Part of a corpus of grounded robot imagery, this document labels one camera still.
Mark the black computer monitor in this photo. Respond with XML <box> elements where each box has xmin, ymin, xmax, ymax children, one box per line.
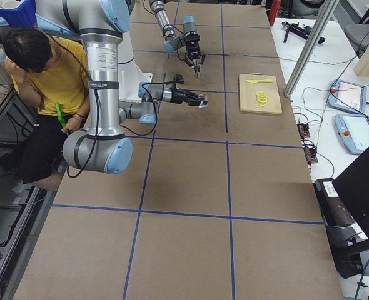
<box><xmin>333</xmin><ymin>147</ymin><xmax>369</xmax><ymax>238</ymax></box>

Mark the upper teach pendant tablet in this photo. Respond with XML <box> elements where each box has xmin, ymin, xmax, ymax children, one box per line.
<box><xmin>328</xmin><ymin>79</ymin><xmax>367</xmax><ymax>114</ymax></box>

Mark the black box with label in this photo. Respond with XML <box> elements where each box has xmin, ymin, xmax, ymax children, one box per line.
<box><xmin>313</xmin><ymin>178</ymin><xmax>354</xmax><ymax>228</ymax></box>

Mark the lower teach pendant tablet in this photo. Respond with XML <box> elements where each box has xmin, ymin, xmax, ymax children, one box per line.
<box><xmin>335</xmin><ymin>114</ymin><xmax>369</xmax><ymax>155</ymax></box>

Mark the aluminium frame post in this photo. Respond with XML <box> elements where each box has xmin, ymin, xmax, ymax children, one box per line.
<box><xmin>284</xmin><ymin>0</ymin><xmax>339</xmax><ymax>98</ymax></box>

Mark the wooden cutting board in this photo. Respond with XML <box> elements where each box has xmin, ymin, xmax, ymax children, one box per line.
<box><xmin>238</xmin><ymin>74</ymin><xmax>282</xmax><ymax>115</ymax></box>

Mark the steel jigger cup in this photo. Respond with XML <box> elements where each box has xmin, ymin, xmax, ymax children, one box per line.
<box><xmin>193</xmin><ymin>61</ymin><xmax>201</xmax><ymax>78</ymax></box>

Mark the teach pendant tablet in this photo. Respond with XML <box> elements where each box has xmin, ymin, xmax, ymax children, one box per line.
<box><xmin>335</xmin><ymin>114</ymin><xmax>369</xmax><ymax>155</ymax></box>
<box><xmin>328</xmin><ymin>79</ymin><xmax>367</xmax><ymax>114</ymax></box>

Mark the small glass measuring beaker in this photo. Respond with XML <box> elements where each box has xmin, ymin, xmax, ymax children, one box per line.
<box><xmin>198</xmin><ymin>94</ymin><xmax>208</xmax><ymax>109</ymax></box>

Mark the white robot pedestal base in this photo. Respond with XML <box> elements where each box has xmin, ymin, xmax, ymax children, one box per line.
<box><xmin>118</xmin><ymin>31</ymin><xmax>153</xmax><ymax>102</ymax></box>

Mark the green plastic tool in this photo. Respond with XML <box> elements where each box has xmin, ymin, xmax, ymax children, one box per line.
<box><xmin>55</xmin><ymin>102</ymin><xmax>66</xmax><ymax>129</ymax></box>

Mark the black handheld tool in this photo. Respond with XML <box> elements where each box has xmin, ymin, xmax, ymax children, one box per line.
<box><xmin>281</xmin><ymin>21</ymin><xmax>313</xmax><ymax>43</ymax></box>

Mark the person in yellow shirt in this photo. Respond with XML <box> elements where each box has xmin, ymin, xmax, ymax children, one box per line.
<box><xmin>3</xmin><ymin>27</ymin><xmax>90</xmax><ymax>191</ymax></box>

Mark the yellow plastic knife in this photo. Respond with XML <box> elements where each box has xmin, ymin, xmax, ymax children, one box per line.
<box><xmin>245</xmin><ymin>79</ymin><xmax>273</xmax><ymax>84</ymax></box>

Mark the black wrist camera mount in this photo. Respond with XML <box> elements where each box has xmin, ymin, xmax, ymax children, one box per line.
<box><xmin>172</xmin><ymin>74</ymin><xmax>185</xmax><ymax>85</ymax></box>

